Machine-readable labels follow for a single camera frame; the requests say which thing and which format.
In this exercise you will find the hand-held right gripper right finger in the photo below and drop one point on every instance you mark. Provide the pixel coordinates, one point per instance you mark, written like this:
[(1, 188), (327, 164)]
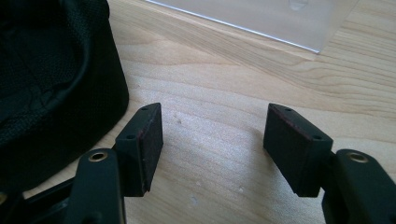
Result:
[(299, 155)]

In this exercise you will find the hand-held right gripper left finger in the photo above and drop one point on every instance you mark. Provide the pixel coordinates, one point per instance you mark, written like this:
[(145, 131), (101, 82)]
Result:
[(137, 161)]

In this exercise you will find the black fabric bag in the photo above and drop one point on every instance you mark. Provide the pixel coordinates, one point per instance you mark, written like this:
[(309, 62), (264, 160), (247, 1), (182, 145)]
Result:
[(46, 93)]

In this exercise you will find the clear plastic box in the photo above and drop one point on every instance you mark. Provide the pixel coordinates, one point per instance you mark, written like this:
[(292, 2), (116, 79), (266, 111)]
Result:
[(264, 18)]

